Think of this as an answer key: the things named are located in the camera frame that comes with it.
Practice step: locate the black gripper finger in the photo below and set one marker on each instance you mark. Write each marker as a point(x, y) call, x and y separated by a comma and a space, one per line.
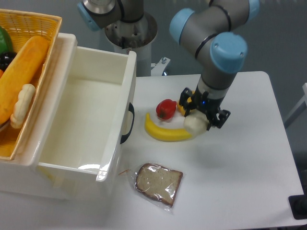
point(217, 117)
point(188, 106)

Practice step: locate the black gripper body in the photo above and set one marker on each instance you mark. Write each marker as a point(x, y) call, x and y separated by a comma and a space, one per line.
point(207, 99)

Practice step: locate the pale white pear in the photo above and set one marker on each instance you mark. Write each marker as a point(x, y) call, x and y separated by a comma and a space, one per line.
point(196, 123)

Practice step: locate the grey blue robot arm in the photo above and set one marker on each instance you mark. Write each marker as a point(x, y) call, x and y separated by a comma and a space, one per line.
point(207, 35)

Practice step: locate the yellow bell pepper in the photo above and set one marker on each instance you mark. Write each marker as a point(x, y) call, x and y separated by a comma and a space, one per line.
point(180, 107)

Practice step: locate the red bell pepper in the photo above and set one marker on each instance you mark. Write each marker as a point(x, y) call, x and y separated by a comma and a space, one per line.
point(166, 109)

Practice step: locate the yellow banana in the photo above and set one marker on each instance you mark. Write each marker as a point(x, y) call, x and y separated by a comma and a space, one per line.
point(165, 134)

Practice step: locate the white furniture leg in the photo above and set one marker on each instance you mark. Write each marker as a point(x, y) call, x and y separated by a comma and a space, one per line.
point(298, 109)

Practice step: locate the bagged bread slice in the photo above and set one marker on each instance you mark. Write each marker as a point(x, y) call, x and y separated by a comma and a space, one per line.
point(156, 184)

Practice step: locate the black device at edge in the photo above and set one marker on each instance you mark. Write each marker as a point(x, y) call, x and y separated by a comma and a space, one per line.
point(298, 204)

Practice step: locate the cream pastry piece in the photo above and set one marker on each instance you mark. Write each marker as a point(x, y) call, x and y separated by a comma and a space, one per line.
point(21, 107)

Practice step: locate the orange baguette loaf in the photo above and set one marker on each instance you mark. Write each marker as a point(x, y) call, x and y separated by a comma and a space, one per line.
point(20, 72)

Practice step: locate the yellow wicker basket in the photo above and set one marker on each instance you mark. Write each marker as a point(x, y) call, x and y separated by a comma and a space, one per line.
point(21, 26)

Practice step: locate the black grape bunch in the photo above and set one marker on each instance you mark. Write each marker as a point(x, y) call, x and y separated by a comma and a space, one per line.
point(6, 58)

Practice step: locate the green bell pepper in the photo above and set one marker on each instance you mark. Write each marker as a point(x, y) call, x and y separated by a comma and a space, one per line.
point(5, 41)

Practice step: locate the metal mounting bracket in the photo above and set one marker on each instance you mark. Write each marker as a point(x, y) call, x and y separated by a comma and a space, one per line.
point(160, 68)

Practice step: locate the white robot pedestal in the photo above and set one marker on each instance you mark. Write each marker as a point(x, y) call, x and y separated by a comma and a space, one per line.
point(137, 37)

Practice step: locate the black drawer handle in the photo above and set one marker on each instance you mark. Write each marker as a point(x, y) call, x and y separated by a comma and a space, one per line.
point(129, 124)

